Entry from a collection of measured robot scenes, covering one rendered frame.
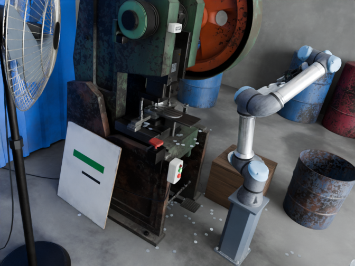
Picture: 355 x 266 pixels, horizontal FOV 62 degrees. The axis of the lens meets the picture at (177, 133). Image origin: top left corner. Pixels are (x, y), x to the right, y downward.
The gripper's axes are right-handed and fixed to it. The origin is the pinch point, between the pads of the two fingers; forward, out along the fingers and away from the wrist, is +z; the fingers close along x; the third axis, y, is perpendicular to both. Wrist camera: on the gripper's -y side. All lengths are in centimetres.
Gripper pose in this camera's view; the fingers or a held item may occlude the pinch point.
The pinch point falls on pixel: (279, 84)
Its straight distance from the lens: 197.7
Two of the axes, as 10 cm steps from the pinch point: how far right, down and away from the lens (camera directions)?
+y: -7.8, 1.9, -5.9
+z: -5.3, 3.1, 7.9
